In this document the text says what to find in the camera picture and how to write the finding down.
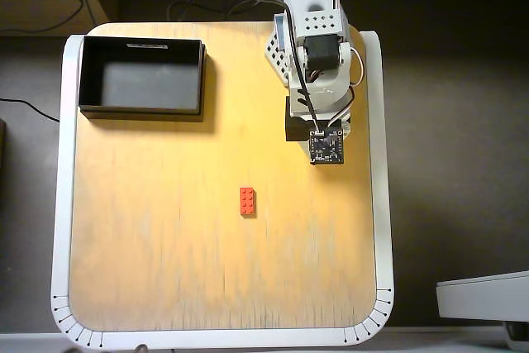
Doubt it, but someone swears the white table rim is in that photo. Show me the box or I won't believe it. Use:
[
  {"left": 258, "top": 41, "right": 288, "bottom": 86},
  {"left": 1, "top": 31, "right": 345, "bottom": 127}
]
[{"left": 50, "top": 21, "right": 396, "bottom": 350}]

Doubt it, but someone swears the black thin cable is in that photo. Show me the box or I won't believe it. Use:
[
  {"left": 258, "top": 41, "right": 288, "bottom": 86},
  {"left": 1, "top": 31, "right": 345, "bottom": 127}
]
[{"left": 0, "top": 0, "right": 86, "bottom": 36}]

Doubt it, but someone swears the wooden desk board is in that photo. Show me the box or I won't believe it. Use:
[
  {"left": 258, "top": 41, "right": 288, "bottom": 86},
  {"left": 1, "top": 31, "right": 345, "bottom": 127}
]
[{"left": 0, "top": 0, "right": 111, "bottom": 36}]

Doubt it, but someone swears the black rectangular bin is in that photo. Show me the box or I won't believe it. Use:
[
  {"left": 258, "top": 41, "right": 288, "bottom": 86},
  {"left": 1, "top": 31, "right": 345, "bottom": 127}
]
[{"left": 78, "top": 36, "right": 207, "bottom": 122}]

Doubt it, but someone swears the red lego brick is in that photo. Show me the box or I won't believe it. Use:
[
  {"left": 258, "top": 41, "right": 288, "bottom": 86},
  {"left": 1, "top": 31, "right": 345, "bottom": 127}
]
[{"left": 239, "top": 186, "right": 257, "bottom": 217}]

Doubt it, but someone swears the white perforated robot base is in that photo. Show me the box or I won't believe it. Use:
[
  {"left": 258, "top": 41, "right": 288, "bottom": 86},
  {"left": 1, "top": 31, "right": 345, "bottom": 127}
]
[{"left": 264, "top": 32, "right": 293, "bottom": 89}]

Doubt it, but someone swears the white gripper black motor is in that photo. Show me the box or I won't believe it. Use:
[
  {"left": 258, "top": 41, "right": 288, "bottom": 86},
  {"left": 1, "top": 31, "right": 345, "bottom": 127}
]
[{"left": 284, "top": 87, "right": 353, "bottom": 142}]

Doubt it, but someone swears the black wrist camera board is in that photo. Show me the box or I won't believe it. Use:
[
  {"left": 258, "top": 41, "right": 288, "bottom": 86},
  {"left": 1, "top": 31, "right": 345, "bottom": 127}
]
[{"left": 308, "top": 128, "right": 346, "bottom": 167}]

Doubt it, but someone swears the white servo wire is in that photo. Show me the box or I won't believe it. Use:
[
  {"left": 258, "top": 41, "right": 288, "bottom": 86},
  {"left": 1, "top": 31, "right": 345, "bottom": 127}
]
[{"left": 328, "top": 45, "right": 366, "bottom": 129}]

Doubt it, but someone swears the black floor cable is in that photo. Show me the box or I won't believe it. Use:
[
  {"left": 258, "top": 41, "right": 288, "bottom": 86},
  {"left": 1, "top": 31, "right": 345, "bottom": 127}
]
[{"left": 0, "top": 98, "right": 62, "bottom": 123}]

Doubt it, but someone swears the white plastic device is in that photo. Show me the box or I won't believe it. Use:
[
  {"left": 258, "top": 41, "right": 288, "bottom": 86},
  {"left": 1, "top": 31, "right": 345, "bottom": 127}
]
[{"left": 436, "top": 270, "right": 529, "bottom": 323}]

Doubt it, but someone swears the black camera cable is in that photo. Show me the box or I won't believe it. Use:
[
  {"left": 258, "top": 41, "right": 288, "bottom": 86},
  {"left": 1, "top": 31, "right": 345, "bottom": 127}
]
[{"left": 284, "top": 5, "right": 322, "bottom": 134}]

